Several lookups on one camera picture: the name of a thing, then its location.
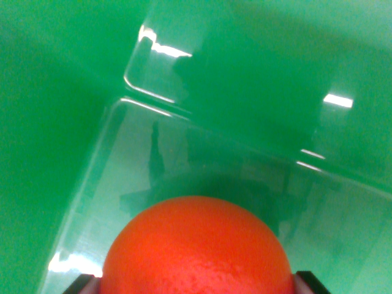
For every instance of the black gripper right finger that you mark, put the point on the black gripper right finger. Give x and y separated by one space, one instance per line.
309 283

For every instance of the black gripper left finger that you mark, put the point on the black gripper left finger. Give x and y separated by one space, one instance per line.
82 286

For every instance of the orange fruit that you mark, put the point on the orange fruit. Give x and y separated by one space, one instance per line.
196 251

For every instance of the green plastic bin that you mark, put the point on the green plastic bin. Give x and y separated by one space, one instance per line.
229 92

